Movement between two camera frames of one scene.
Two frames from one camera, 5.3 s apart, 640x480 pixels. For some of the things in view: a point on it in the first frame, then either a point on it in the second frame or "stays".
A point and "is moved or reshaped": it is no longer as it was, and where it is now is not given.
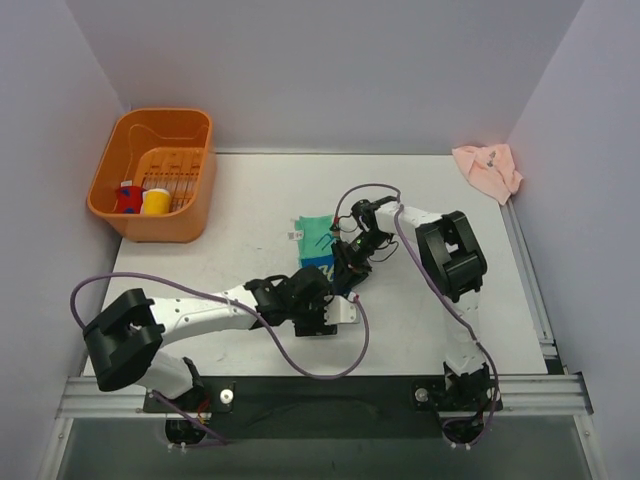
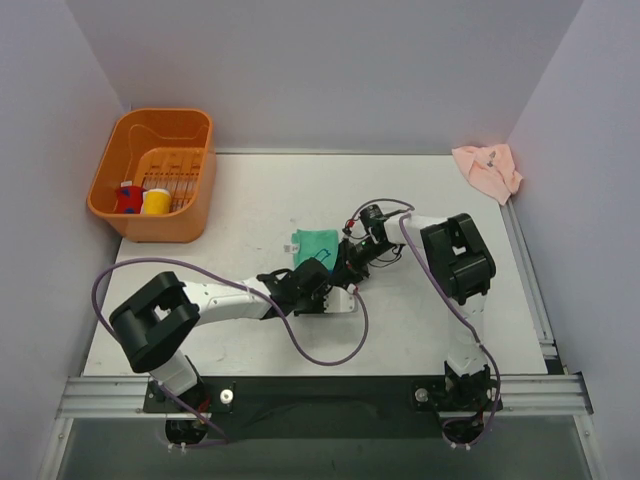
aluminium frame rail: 551,394 stays
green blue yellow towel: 317,242 is moved or reshaped
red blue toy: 129,199 stays
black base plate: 288,408 stays
